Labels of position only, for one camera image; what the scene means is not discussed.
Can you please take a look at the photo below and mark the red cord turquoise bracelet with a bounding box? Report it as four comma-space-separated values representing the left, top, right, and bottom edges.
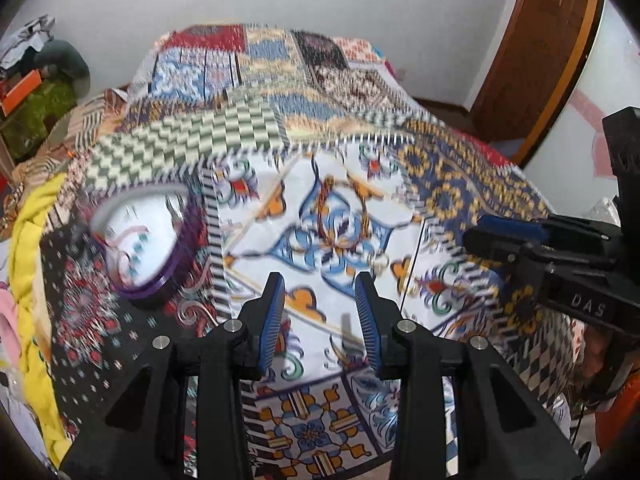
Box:
106, 226, 151, 286

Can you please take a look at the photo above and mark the red beaded bracelet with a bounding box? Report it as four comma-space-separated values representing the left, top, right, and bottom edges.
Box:
314, 173, 374, 261

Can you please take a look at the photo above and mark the purple heart jewelry box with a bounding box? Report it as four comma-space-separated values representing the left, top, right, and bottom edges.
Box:
89, 182, 203, 309

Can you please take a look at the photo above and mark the yellow cloth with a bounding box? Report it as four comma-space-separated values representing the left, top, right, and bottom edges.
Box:
8, 174, 70, 467

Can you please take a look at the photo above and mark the wooden wardrobe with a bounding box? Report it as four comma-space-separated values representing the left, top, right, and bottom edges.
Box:
468, 0, 603, 167

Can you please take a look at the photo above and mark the colourful patchwork bedspread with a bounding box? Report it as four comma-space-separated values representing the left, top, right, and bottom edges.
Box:
40, 25, 573, 479

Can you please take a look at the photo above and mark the striped brown blanket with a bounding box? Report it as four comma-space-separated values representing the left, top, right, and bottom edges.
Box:
1, 88, 128, 242

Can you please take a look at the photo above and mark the green patterned covered stand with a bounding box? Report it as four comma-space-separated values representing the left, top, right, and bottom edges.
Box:
1, 79, 76, 162

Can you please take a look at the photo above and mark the orange shoe box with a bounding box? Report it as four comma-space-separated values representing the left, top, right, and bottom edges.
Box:
1, 70, 42, 116

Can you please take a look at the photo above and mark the pile of grey clothes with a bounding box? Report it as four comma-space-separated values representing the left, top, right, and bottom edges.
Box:
1, 14, 91, 98

